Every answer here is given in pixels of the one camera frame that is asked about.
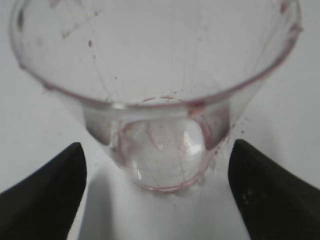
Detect transparent plastic cup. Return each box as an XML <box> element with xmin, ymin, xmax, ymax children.
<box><xmin>9</xmin><ymin>0</ymin><xmax>302</xmax><ymax>193</ymax></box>

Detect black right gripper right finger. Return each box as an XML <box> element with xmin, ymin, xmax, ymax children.
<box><xmin>227</xmin><ymin>139</ymin><xmax>320</xmax><ymax>240</ymax></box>

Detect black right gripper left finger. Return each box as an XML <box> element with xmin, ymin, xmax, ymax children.
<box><xmin>0</xmin><ymin>142</ymin><xmax>87</xmax><ymax>240</ymax></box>

